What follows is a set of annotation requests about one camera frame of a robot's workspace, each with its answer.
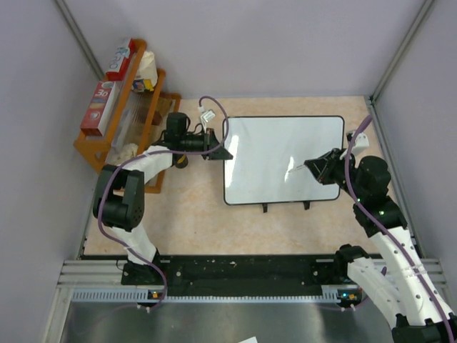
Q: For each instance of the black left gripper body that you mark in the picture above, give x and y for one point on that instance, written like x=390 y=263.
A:
x=206 y=139

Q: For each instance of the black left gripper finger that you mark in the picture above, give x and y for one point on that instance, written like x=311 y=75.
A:
x=221 y=154
x=214 y=142

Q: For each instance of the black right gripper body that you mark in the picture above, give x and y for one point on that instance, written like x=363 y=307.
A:
x=335 y=171

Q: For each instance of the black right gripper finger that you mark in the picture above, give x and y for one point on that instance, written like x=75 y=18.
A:
x=318 y=171
x=319 y=162

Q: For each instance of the white whiteboard black frame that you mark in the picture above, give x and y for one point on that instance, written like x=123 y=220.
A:
x=264 y=148

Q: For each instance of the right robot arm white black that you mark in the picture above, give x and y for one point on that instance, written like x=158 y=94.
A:
x=407 y=298

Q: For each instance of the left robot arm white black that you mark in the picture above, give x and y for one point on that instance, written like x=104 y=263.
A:
x=119 y=203

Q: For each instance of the orange wooden shelf rack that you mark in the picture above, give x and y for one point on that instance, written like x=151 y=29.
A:
x=131 y=117

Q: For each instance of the upper red white box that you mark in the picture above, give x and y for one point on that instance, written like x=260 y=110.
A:
x=121 y=59

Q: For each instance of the lower red foil box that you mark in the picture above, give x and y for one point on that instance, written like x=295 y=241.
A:
x=97 y=115

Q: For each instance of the white paper sheet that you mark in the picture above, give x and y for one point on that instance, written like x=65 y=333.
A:
x=250 y=340

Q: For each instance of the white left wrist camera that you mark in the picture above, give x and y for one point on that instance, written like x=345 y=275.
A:
x=206 y=115

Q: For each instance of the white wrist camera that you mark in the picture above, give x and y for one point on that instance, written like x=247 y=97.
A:
x=361 y=142
x=206 y=115

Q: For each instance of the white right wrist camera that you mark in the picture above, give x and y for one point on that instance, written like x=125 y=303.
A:
x=361 y=142

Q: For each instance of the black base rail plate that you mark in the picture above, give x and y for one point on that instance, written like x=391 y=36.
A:
x=248 y=275

